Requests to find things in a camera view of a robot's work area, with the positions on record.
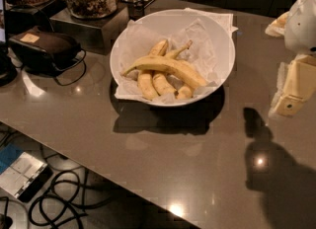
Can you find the banana in bowl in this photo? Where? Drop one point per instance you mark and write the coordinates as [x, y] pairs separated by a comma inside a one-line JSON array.
[[160, 82], [186, 91], [144, 80]]

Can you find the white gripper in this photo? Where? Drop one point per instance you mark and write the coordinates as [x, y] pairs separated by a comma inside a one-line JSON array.
[[302, 22]]

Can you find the white paper liner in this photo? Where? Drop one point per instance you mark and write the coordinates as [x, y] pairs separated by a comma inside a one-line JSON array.
[[200, 48]]

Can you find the middle banana in bowl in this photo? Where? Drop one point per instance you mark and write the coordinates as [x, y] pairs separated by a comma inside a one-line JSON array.
[[160, 82]]

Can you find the left banana in bowl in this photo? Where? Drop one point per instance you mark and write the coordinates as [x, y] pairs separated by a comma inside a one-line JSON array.
[[144, 80]]

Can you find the long top banana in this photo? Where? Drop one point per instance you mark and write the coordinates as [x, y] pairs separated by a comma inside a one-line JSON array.
[[170, 66]]

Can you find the blue object on floor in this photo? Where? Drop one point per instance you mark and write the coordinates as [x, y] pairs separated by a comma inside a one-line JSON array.
[[8, 155]]

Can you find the white bowl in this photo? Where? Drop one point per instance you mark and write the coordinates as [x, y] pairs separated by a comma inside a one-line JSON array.
[[171, 22]]

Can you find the white box on floor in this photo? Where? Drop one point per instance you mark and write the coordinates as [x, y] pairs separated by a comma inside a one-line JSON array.
[[25, 177]]

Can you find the dark metal stand block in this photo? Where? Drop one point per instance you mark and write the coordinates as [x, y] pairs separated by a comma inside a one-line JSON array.
[[96, 36]]

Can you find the black headset device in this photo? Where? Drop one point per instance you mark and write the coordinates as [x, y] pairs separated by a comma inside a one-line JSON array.
[[46, 53]]

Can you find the right banana in bowl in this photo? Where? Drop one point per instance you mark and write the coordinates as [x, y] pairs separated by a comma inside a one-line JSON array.
[[186, 91]]

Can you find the black monitor stand base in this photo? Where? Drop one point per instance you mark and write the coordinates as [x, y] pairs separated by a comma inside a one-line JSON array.
[[8, 71]]

